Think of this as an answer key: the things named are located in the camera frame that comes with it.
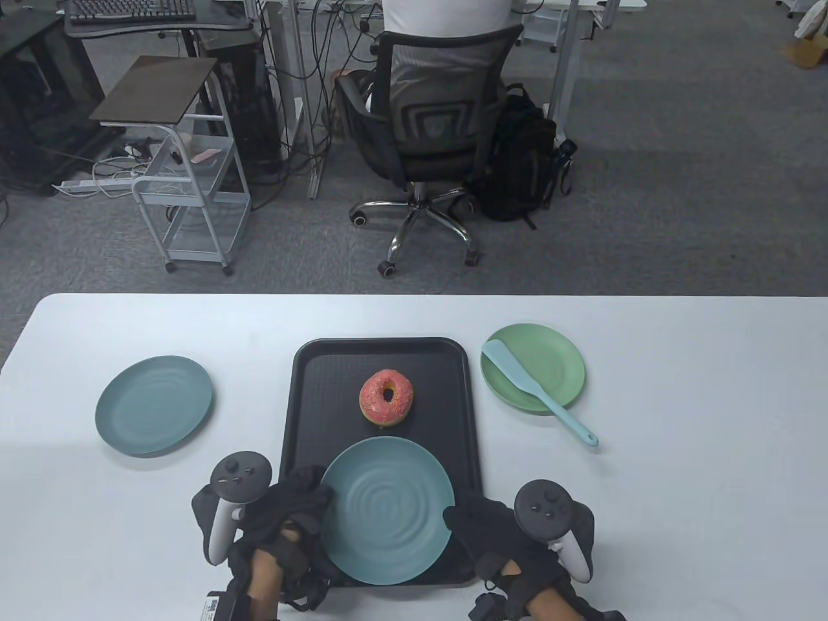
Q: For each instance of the person's right hand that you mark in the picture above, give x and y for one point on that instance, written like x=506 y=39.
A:
x=491 y=530

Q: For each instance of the person's left hand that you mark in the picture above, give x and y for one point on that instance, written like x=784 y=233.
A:
x=291 y=504

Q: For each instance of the teal round plate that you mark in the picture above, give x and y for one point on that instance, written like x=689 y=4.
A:
x=388 y=511
x=155 y=407

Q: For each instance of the black baking tray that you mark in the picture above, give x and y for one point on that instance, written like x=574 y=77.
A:
x=323 y=401

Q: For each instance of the pink sprinkled mini donut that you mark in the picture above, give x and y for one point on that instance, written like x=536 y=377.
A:
x=372 y=401

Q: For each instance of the light blue dessert shovel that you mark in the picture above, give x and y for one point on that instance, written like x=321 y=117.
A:
x=511 y=372

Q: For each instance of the person's right forearm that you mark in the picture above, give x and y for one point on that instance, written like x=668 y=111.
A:
x=550 y=611

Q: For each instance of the person's left forearm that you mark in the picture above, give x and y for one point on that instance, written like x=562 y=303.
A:
x=266 y=601

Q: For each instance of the black wrist module white label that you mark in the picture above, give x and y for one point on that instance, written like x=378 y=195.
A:
x=229 y=605

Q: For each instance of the light green round plate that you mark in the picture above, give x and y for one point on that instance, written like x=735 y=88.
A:
x=550 y=362

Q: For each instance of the white rolling cart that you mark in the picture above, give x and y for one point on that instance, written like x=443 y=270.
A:
x=194 y=239

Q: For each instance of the pink flat packet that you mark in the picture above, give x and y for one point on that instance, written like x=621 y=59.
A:
x=205 y=156

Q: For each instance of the black backpack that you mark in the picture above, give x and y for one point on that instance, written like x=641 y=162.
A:
x=517 y=162

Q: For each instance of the black mesh office chair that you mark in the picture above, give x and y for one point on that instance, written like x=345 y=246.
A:
x=433 y=162

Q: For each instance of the white power strip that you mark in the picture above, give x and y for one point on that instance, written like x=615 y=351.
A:
x=84 y=184

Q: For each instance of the black computer tower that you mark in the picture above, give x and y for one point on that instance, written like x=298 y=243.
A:
x=249 y=116

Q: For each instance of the dark brown side table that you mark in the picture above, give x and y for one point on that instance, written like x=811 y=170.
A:
x=155 y=87

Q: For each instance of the black desk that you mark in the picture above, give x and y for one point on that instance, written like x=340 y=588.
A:
x=162 y=29

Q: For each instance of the black keyboard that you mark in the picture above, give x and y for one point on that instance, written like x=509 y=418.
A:
x=129 y=10

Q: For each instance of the cardboard box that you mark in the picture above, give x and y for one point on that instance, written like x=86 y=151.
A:
x=808 y=55

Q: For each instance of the white bag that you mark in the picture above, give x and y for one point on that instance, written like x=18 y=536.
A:
x=814 y=19

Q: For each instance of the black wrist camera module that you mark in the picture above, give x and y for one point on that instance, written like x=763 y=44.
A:
x=491 y=608

